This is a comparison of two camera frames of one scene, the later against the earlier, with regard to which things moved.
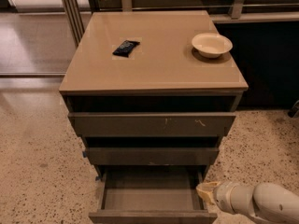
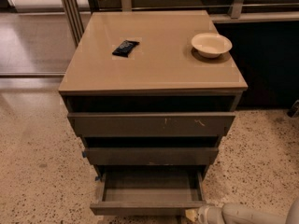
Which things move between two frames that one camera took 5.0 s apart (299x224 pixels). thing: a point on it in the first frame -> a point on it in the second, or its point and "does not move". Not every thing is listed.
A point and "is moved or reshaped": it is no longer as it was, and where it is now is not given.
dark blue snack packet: (125, 48) does not move
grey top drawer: (149, 124) does not move
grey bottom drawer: (150, 195) is moved or reshaped
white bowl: (211, 45) does not move
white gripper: (222, 193) -> (206, 212)
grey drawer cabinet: (151, 91) does not move
